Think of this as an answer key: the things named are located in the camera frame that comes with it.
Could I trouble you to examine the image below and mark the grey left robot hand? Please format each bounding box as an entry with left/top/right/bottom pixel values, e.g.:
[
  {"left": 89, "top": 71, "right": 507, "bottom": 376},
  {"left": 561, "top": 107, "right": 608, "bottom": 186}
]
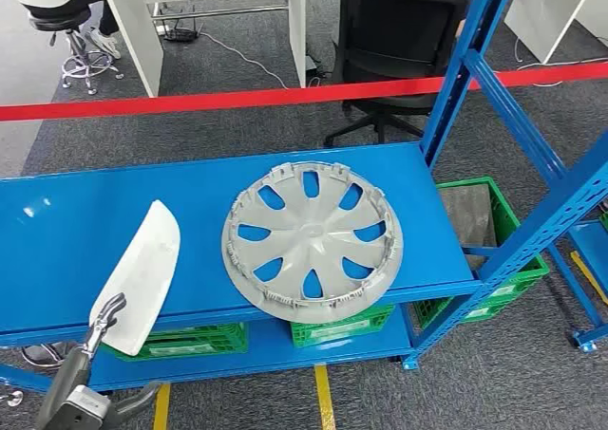
[{"left": 35, "top": 292, "right": 161, "bottom": 430}]

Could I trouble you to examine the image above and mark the white curved plastic part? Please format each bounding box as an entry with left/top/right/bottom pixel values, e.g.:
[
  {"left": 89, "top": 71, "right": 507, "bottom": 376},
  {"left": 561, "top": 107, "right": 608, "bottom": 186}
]
[{"left": 89, "top": 199, "right": 182, "bottom": 358}]

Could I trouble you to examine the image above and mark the blue metal shelf rack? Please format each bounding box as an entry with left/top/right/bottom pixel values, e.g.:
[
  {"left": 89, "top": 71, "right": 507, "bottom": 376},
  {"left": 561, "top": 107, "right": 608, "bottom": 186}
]
[
  {"left": 548, "top": 215, "right": 608, "bottom": 354},
  {"left": 0, "top": 0, "right": 608, "bottom": 394}
]

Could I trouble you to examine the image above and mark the chrome stanchion base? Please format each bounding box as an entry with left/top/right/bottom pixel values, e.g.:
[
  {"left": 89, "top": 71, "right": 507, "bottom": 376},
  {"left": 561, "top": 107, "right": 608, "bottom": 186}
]
[{"left": 21, "top": 343, "right": 68, "bottom": 370}]

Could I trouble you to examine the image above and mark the chrome base stool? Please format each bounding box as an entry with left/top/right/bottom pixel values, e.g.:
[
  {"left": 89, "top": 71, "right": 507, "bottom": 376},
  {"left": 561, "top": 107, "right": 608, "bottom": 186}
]
[
  {"left": 0, "top": 385, "right": 24, "bottom": 409},
  {"left": 28, "top": 9, "right": 125, "bottom": 97}
]

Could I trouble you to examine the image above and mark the red barrier tape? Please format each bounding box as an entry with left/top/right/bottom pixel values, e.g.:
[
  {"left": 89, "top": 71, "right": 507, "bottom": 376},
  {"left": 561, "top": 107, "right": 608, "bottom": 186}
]
[{"left": 0, "top": 61, "right": 608, "bottom": 123}]

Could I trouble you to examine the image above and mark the grey wheel hubcap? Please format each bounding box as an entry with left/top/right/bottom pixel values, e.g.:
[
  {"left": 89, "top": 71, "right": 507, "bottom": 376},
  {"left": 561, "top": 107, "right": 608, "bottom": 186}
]
[{"left": 220, "top": 159, "right": 404, "bottom": 326}]

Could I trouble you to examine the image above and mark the white desk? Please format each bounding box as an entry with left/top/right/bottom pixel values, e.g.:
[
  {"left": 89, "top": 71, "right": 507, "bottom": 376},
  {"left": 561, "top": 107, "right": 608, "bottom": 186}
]
[
  {"left": 97, "top": 0, "right": 307, "bottom": 99},
  {"left": 503, "top": 0, "right": 608, "bottom": 65}
]

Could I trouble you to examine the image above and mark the black router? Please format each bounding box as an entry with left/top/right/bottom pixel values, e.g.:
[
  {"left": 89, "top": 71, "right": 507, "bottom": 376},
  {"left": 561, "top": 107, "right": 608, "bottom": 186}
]
[{"left": 162, "top": 27, "right": 201, "bottom": 44}]

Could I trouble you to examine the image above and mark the grey foam sheet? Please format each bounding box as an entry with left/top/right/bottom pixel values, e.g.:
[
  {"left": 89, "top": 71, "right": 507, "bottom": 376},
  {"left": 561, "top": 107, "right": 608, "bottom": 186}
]
[{"left": 437, "top": 183, "right": 498, "bottom": 271}]

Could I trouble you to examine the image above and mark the black office chair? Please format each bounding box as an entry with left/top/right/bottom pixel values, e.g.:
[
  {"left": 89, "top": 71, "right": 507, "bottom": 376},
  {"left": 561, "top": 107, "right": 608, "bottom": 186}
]
[{"left": 323, "top": 0, "right": 471, "bottom": 150}]

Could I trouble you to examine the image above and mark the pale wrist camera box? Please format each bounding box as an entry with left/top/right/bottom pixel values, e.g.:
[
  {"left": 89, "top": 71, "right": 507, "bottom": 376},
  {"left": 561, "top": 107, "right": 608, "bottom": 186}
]
[{"left": 60, "top": 384, "right": 113, "bottom": 430}]

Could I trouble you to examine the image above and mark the white cable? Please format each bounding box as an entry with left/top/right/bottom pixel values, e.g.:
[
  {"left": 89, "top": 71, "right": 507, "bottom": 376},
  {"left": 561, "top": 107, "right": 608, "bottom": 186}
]
[
  {"left": 513, "top": 35, "right": 608, "bottom": 89},
  {"left": 196, "top": 30, "right": 289, "bottom": 91}
]

